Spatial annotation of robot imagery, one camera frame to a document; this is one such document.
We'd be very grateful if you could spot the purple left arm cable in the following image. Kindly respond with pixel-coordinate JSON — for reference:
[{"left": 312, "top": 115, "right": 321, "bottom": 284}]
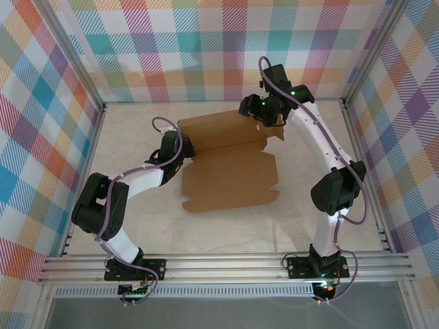
[{"left": 94, "top": 116, "right": 185, "bottom": 306}]

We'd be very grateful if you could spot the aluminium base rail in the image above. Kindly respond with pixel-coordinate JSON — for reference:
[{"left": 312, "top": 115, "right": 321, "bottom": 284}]
[{"left": 37, "top": 252, "right": 418, "bottom": 285}]

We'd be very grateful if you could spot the grey metal panel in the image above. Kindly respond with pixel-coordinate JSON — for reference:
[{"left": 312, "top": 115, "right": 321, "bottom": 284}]
[{"left": 46, "top": 297, "right": 411, "bottom": 329}]

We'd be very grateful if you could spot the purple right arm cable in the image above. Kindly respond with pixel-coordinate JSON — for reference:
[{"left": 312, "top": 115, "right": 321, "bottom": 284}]
[{"left": 257, "top": 56, "right": 370, "bottom": 306}]

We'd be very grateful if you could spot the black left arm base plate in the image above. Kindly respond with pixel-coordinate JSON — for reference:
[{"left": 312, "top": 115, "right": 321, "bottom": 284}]
[{"left": 104, "top": 258, "right": 167, "bottom": 282}]

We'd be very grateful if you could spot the slotted grey cable tray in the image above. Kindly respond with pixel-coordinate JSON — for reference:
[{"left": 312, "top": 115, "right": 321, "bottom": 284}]
[{"left": 54, "top": 287, "right": 315, "bottom": 298}]

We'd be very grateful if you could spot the green circuit board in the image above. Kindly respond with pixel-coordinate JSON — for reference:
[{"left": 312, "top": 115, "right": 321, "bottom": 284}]
[{"left": 118, "top": 282, "right": 152, "bottom": 297}]

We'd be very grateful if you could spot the orange and black circuit board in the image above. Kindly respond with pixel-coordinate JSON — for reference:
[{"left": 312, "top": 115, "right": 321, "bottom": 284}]
[{"left": 313, "top": 281, "right": 339, "bottom": 300}]

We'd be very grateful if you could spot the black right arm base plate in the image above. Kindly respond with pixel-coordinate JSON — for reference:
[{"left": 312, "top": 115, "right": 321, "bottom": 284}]
[{"left": 286, "top": 255, "right": 350, "bottom": 280}]

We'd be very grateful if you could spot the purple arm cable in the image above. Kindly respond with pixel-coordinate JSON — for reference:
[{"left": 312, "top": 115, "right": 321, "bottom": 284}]
[
  {"left": 94, "top": 116, "right": 185, "bottom": 306},
  {"left": 257, "top": 56, "right": 370, "bottom": 306}
]

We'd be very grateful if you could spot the aluminium side rail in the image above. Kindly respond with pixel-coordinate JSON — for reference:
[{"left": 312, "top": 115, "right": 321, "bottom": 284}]
[
  {"left": 60, "top": 104, "right": 108, "bottom": 257},
  {"left": 341, "top": 101, "right": 395, "bottom": 254}
]

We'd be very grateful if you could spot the brown cardboard box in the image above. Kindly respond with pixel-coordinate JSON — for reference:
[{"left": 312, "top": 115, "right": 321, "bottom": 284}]
[{"left": 177, "top": 109, "right": 285, "bottom": 214}]

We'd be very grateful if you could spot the aluminium frame post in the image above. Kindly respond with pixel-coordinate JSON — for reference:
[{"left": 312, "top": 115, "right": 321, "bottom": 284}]
[
  {"left": 43, "top": 0, "right": 107, "bottom": 112},
  {"left": 341, "top": 0, "right": 407, "bottom": 106}
]

